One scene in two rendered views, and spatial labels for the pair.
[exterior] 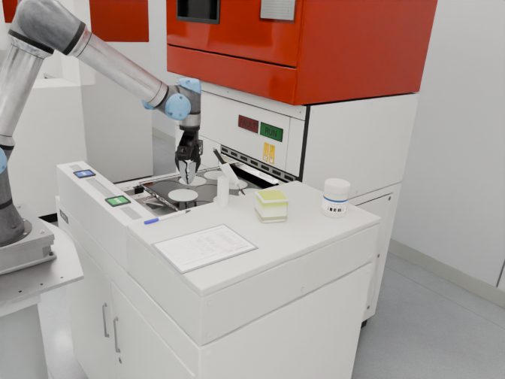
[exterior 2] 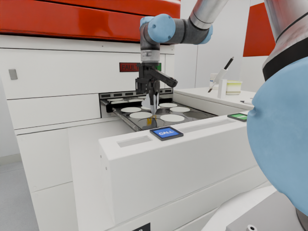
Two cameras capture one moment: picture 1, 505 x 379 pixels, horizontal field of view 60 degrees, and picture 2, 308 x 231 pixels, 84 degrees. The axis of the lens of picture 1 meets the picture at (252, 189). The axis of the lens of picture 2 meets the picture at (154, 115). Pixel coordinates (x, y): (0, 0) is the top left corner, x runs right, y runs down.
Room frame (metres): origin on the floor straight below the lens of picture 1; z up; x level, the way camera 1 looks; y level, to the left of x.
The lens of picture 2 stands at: (1.27, 0.91, 1.11)
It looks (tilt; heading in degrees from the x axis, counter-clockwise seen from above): 16 degrees down; 283
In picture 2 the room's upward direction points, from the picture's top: straight up
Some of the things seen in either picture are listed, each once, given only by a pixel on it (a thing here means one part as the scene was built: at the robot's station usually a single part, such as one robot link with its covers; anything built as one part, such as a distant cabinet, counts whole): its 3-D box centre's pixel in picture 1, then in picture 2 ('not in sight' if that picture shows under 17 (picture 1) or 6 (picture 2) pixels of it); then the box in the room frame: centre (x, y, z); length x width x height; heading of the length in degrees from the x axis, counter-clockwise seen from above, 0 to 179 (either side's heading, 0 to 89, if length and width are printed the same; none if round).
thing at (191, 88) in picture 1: (188, 95); (150, 35); (1.45, 0.23, 1.22); 0.09 x 0.08 x 0.11; 120
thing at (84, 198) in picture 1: (101, 208); (207, 149); (1.23, 0.47, 0.89); 0.55 x 0.09 x 0.14; 41
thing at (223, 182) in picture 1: (228, 182); (219, 83); (1.16, 0.07, 1.03); 0.06 x 0.04 x 0.13; 131
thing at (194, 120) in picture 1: (188, 119); (150, 57); (1.45, 0.23, 1.14); 0.08 x 0.08 x 0.05
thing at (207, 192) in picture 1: (210, 190); (161, 112); (1.42, 0.15, 0.90); 0.34 x 0.34 x 0.01; 41
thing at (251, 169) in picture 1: (252, 179); (140, 104); (1.57, 0.00, 0.89); 0.44 x 0.02 x 0.10; 41
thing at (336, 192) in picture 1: (335, 198); (215, 81); (1.14, -0.24, 1.01); 0.07 x 0.07 x 0.10
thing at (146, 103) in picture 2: (185, 170); (148, 104); (1.45, 0.24, 0.95); 0.06 x 0.03 x 0.09; 172
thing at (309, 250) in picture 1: (260, 244); (234, 108); (1.06, -0.03, 0.89); 0.62 x 0.35 x 0.14; 131
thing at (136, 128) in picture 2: (182, 175); (124, 118); (1.55, 0.27, 0.90); 0.37 x 0.01 x 0.01; 131
